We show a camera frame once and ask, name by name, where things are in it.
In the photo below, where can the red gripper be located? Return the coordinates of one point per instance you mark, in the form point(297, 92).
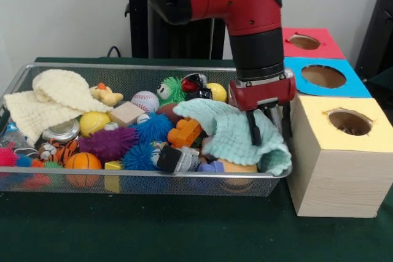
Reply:
point(264, 93)

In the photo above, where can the mint green cloth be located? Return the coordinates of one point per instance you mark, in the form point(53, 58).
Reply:
point(227, 130)

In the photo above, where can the multicolour cartoon print cloth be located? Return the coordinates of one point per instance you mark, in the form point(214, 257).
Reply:
point(347, 129)

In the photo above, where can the wooden box with three holes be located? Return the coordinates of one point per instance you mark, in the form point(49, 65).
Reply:
point(344, 176)

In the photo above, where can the shallow clear mesh bin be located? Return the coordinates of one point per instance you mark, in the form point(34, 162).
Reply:
point(73, 182)

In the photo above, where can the peach orange ball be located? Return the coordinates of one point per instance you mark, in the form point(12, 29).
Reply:
point(239, 167)

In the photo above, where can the yellow ball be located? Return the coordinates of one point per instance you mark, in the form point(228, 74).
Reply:
point(217, 92)
point(93, 123)

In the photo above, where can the green spiky ball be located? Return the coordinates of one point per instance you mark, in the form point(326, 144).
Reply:
point(174, 90)

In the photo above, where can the white toy baseball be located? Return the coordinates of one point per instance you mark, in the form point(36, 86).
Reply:
point(144, 101)

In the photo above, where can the black chair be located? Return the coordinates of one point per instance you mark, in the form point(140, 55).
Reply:
point(377, 29)

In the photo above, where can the yellow rubber duck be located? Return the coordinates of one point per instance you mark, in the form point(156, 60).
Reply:
point(105, 95)

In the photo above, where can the orange toy basketball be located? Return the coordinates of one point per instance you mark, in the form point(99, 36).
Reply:
point(83, 162)

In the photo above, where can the cream yellow cloth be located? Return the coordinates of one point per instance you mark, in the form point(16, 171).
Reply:
point(55, 99)

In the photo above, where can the pink spiky ball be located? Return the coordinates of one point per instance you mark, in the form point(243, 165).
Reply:
point(7, 155)

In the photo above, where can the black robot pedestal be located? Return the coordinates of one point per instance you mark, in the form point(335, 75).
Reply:
point(184, 41)

